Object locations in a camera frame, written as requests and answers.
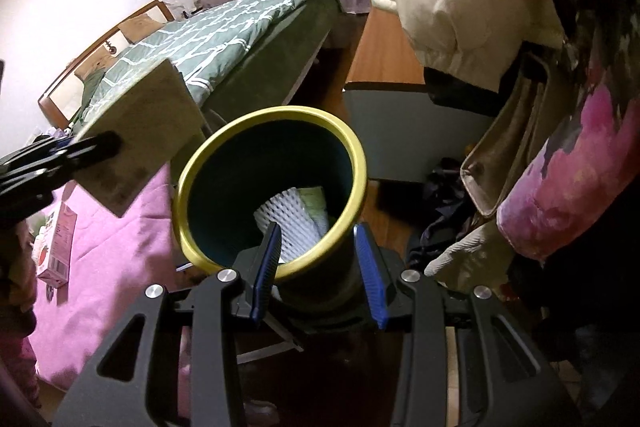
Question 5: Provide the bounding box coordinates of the wooden headboard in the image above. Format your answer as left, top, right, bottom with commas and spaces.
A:
37, 0, 176, 128

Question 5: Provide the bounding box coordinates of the yellow rimmed dark trash bin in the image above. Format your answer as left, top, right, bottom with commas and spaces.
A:
171, 105, 368, 323

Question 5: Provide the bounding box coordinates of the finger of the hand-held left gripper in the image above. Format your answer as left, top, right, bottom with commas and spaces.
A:
0, 131, 124, 228
0, 134, 73, 175

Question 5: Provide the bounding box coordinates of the beige bag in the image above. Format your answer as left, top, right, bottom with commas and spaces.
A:
459, 49, 556, 220

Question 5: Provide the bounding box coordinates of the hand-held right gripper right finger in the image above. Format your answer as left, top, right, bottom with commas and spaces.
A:
352, 224, 583, 427

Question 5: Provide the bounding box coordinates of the white foam fruit net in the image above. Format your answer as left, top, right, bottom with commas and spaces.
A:
252, 187, 323, 265

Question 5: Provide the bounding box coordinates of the wooden low cabinet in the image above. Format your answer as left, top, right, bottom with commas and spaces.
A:
342, 9, 496, 182

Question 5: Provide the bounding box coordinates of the bed with green plaid duvet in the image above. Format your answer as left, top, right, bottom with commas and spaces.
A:
75, 0, 346, 142

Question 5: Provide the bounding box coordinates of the white table frame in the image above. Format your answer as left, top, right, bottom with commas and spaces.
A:
235, 302, 307, 365

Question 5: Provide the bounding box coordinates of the grey white cloth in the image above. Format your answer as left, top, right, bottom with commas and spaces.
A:
425, 222, 503, 293

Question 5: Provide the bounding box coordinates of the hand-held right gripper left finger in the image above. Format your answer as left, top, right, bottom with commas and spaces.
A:
52, 222, 283, 427

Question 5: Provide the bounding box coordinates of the pink strawberry milk carton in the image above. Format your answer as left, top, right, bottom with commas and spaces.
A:
31, 201, 80, 288

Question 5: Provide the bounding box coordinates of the pink floral garment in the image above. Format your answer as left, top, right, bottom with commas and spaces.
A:
497, 52, 640, 263

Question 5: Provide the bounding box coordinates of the dark blue cloth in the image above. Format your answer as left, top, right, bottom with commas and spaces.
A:
407, 157, 481, 268

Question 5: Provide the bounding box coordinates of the brown pillow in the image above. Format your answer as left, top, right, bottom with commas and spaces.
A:
75, 54, 113, 80
117, 16, 166, 42

